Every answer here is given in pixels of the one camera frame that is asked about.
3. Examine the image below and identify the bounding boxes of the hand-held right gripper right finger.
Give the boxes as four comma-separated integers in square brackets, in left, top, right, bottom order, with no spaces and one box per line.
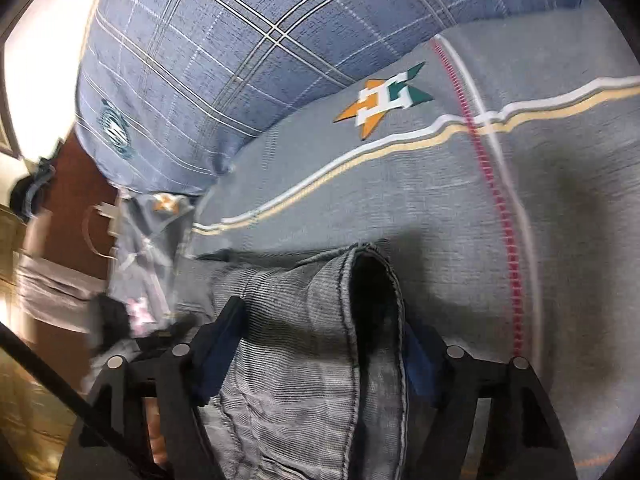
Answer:
[402,322,576,480]

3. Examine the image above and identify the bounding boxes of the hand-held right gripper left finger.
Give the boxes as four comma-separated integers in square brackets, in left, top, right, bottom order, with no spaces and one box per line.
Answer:
[57,296,248,480]

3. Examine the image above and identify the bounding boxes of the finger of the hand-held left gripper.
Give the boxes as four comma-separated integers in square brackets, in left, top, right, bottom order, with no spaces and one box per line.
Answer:
[92,294,201,356]

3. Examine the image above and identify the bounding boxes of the grey denim pants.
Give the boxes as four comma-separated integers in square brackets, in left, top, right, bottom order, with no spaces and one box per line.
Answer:
[190,240,451,480]

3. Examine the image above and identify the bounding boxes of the brown wooden headboard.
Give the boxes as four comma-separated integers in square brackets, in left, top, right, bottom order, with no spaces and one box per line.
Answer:
[37,135,123,266]

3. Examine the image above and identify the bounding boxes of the blue denim garment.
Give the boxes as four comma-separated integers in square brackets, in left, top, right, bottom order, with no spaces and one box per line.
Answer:
[10,157,57,221]

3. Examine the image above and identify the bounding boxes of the grey star-print bedsheet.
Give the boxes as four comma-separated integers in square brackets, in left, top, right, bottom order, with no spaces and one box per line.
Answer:
[107,0,640,480]

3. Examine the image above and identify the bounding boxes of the blue plaid pillow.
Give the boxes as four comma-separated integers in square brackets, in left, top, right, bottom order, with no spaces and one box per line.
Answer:
[75,0,596,196]

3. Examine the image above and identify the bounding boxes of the white charging cable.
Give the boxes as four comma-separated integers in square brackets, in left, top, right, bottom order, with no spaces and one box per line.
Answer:
[84,205,118,262]

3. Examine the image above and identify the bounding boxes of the black cable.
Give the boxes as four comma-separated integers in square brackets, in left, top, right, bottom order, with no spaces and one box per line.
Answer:
[0,322,166,476]

